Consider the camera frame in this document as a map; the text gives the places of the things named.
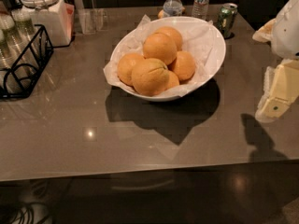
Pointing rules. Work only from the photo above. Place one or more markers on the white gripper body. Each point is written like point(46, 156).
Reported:
point(287, 32)

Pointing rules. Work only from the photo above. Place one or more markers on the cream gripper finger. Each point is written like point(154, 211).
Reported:
point(264, 33)
point(280, 90)

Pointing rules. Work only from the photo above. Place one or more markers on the white ceramic bowl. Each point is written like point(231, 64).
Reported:
point(215, 47)

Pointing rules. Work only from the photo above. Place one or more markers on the small lower orange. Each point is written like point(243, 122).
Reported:
point(173, 80)

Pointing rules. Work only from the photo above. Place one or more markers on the front large orange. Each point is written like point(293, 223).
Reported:
point(150, 77)

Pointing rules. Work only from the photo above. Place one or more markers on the green soda can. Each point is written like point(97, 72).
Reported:
point(226, 19)

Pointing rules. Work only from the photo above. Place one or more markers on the tall clear water bottle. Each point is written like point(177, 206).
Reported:
point(200, 8)

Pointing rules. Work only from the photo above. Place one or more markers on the small water bottle white cap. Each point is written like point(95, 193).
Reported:
point(172, 8)

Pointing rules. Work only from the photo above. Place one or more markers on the orange behind water bottle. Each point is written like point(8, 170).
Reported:
point(160, 14)

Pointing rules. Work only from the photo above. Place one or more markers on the clear acrylic holder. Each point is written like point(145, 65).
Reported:
point(92, 20)

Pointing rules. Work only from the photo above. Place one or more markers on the white lidded jar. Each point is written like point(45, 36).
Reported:
point(56, 15)

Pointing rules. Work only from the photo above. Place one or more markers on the clear plastic cup stack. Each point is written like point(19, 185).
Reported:
point(17, 64)

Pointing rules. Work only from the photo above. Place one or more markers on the black wire cup rack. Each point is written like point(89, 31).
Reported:
point(42, 49)

